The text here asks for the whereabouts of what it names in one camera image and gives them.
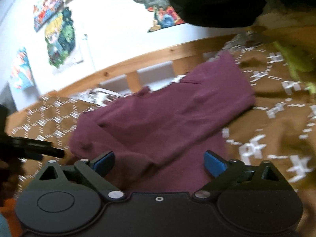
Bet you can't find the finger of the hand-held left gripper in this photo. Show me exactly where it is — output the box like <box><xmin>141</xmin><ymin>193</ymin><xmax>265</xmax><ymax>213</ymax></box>
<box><xmin>7</xmin><ymin>137</ymin><xmax>66</xmax><ymax>160</ymax></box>

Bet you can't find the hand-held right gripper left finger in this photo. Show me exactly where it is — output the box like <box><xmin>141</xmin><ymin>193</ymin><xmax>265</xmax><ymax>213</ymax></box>
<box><xmin>37</xmin><ymin>151</ymin><xmax>124</xmax><ymax>201</ymax></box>

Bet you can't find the maroon garment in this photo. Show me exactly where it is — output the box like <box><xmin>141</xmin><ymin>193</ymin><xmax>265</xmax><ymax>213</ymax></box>
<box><xmin>69</xmin><ymin>53</ymin><xmax>256</xmax><ymax>190</ymax></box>

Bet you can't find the brown printed blanket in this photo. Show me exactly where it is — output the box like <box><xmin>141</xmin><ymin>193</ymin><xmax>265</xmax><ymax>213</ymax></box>
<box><xmin>5</xmin><ymin>27</ymin><xmax>316</xmax><ymax>237</ymax></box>

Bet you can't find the wooden bed frame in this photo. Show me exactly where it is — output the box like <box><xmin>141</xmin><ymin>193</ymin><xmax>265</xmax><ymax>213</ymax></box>
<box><xmin>5</xmin><ymin>26</ymin><xmax>316</xmax><ymax>129</ymax></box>

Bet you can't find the black bag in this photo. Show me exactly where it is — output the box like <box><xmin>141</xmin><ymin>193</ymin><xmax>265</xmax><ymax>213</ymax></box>
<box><xmin>165</xmin><ymin>0</ymin><xmax>316</xmax><ymax>28</ymax></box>

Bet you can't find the white wall cable duct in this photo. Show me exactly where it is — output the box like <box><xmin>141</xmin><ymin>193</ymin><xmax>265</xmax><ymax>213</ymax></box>
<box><xmin>82</xmin><ymin>33</ymin><xmax>96</xmax><ymax>72</ymax></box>

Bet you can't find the small blue wall poster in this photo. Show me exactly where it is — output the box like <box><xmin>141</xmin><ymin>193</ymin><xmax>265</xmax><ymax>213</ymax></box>
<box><xmin>9</xmin><ymin>47</ymin><xmax>35</xmax><ymax>90</ymax></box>

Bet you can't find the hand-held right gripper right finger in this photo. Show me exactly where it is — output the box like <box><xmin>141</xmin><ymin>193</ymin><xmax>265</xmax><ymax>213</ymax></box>
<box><xmin>192</xmin><ymin>150</ymin><xmax>282</xmax><ymax>202</ymax></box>

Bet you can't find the blond figure wall poster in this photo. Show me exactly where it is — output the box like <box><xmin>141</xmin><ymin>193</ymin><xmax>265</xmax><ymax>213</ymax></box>
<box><xmin>44</xmin><ymin>7</ymin><xmax>84</xmax><ymax>75</ymax></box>

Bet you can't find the red and blue wall poster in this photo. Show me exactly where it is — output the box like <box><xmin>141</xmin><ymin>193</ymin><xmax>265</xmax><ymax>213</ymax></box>
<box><xmin>33</xmin><ymin>0</ymin><xmax>65</xmax><ymax>33</ymax></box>

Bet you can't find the large colourful wall poster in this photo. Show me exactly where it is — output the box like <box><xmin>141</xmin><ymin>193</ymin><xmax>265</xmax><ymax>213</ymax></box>
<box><xmin>127</xmin><ymin>0</ymin><xmax>188</xmax><ymax>33</ymax></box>

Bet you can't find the yellow-green cloth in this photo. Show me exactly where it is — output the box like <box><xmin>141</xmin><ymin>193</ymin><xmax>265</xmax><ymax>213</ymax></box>
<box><xmin>273</xmin><ymin>41</ymin><xmax>316</xmax><ymax>95</ymax></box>

